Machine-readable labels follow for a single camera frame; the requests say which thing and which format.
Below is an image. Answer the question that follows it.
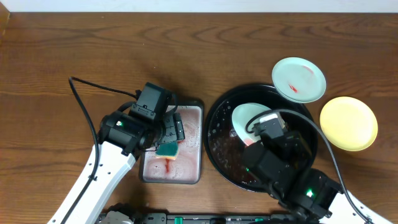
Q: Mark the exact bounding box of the round black tray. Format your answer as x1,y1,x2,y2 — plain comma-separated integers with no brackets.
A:
203,83,313,192

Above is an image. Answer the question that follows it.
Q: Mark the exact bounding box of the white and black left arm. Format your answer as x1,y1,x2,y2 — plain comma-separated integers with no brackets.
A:
49,111,185,223

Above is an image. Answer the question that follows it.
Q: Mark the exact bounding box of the yellow plate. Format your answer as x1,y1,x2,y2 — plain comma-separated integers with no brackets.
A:
320,96,378,152

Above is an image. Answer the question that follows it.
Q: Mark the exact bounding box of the green and orange sponge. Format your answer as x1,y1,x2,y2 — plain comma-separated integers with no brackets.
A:
155,141,179,160

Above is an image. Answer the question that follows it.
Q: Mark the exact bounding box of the mint plate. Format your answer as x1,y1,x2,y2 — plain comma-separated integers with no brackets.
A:
231,103,270,146
271,57,326,103

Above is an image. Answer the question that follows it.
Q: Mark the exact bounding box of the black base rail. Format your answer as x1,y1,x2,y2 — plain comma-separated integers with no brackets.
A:
96,203,299,224

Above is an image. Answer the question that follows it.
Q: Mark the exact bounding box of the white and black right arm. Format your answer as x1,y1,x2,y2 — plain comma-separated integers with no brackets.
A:
243,131,388,223

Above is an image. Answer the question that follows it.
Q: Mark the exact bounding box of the black rectangular soapy water tray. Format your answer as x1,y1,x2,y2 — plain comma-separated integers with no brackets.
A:
139,100,203,184

